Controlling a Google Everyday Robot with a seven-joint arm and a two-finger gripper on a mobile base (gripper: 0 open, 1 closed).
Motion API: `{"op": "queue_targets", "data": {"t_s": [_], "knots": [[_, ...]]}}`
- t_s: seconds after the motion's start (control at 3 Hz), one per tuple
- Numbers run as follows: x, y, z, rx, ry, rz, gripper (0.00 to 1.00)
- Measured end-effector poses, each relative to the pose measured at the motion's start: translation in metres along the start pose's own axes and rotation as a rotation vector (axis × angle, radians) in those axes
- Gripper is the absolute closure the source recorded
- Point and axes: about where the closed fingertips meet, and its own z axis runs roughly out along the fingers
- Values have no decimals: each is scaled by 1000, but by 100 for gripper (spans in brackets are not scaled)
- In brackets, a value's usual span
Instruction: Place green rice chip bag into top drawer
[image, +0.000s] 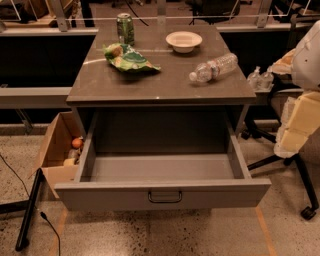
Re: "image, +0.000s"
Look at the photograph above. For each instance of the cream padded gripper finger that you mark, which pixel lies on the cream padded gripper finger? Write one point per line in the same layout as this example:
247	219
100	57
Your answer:
283	65
299	120

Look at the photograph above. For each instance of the green rice chip bag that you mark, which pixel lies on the green rice chip bag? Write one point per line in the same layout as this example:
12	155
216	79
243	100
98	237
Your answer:
126	59

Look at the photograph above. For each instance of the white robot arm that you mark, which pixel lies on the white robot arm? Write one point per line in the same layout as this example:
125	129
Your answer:
305	70

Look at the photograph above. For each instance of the open grey top drawer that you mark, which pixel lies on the open grey top drawer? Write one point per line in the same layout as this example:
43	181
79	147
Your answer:
128	154

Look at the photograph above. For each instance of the right clear pump bottle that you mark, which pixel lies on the right clear pump bottle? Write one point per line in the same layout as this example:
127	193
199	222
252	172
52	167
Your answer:
266	79

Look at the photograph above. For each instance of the clear pump bottle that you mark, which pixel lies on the clear pump bottle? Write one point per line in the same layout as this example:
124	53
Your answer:
254	78
266	79

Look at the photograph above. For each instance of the black office chair base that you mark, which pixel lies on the black office chair base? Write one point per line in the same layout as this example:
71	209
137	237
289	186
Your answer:
310	211

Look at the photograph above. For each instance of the left clear pump bottle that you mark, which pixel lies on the left clear pump bottle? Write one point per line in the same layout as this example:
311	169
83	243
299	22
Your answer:
254	78

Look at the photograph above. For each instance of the clear plastic water bottle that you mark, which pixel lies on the clear plastic water bottle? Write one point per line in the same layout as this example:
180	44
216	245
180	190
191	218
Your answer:
214	68

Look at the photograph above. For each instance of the white paper bowl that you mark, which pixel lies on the white paper bowl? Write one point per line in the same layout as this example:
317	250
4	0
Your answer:
183	41

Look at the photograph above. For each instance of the green soda can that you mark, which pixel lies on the green soda can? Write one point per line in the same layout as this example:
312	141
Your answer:
125	29

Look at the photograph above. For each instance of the orange fruit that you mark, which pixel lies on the orange fruit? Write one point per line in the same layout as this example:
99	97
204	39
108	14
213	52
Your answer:
77	143

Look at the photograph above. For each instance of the open cardboard box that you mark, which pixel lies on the open cardboard box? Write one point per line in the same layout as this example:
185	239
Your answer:
54	150

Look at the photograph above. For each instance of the pale object in box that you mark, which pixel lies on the pale object in box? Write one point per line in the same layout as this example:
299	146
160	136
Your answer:
72	158

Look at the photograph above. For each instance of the black flat bar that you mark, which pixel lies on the black flat bar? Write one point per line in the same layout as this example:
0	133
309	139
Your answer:
22	241

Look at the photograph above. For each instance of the black drawer handle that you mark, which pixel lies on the black drawer handle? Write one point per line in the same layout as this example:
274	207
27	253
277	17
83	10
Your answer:
165	197

